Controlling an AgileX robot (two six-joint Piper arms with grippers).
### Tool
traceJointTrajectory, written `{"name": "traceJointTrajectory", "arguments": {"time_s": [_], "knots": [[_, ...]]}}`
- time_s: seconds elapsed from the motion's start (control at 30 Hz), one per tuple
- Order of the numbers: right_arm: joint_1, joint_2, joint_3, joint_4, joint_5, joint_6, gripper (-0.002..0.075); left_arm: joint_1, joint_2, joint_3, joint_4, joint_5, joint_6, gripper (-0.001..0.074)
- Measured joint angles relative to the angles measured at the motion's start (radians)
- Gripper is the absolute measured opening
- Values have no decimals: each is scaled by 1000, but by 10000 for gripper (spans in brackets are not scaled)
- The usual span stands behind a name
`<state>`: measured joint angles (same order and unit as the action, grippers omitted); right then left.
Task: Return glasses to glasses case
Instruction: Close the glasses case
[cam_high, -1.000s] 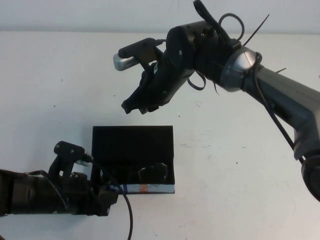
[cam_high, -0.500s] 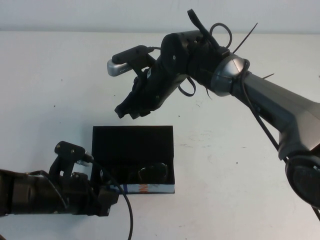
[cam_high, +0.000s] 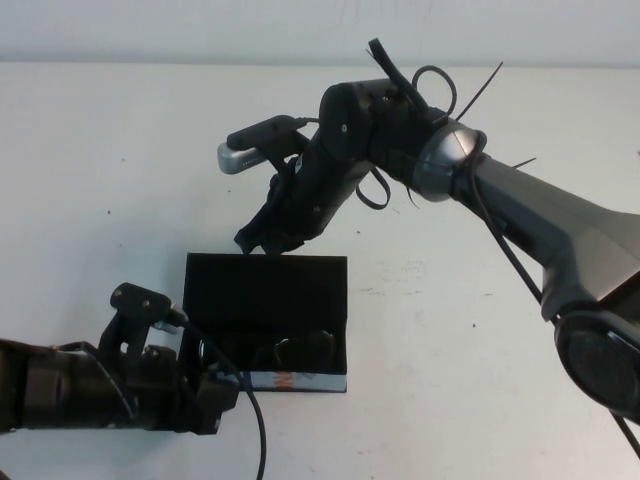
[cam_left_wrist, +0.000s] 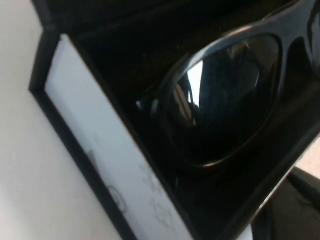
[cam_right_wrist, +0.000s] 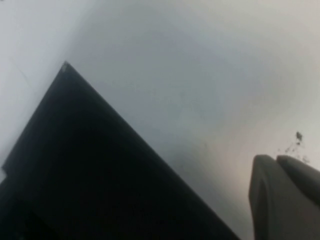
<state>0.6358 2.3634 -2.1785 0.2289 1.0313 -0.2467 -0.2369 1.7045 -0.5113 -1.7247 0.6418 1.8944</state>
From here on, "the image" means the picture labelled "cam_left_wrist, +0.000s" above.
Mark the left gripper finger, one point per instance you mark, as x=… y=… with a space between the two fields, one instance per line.
x=300 y=200

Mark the black framed glasses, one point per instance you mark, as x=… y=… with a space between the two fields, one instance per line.
x=225 y=100

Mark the black printed glasses case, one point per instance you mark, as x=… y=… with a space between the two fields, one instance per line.
x=100 y=125

